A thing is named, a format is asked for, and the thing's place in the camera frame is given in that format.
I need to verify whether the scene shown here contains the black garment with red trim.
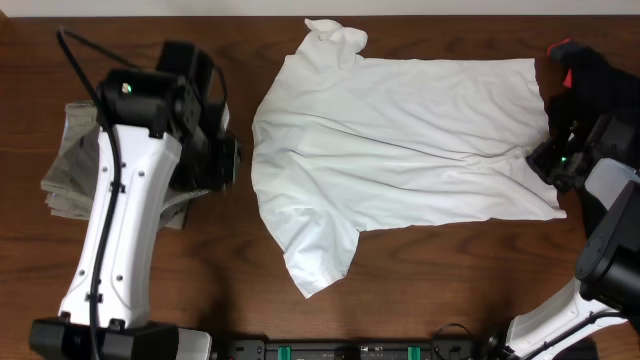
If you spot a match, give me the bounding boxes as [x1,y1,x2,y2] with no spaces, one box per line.
[547,39,639,148]

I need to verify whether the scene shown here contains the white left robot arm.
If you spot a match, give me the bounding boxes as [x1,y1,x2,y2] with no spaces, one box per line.
[29,65,239,359]

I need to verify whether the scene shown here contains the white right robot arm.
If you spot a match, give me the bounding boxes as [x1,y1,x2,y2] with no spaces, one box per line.
[487,110,639,360]

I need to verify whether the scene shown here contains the folded grey shorts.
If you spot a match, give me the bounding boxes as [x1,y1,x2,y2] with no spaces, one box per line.
[160,124,214,229]

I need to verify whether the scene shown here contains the white printed t-shirt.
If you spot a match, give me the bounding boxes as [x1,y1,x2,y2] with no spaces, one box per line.
[251,19,564,297]

